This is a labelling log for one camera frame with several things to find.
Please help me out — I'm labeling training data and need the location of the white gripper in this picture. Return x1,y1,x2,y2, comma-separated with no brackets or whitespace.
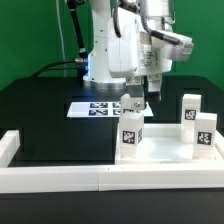
107,8,172,110

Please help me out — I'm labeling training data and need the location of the black cable bundle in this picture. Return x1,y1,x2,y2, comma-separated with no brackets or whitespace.
31,0,88,78

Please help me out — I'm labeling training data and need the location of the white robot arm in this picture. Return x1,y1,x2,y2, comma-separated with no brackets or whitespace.
84,0,194,111

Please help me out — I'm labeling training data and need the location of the white thin cable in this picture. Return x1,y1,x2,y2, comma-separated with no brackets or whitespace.
56,0,68,78

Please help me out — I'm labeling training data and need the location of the white marker sheet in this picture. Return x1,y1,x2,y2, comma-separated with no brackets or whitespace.
66,101,154,119

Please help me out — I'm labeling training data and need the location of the white square table top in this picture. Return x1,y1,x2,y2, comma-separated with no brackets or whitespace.
115,124,224,164

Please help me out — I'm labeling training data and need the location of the white U-shaped obstacle fence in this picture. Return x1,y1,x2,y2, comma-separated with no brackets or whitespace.
0,130,224,194

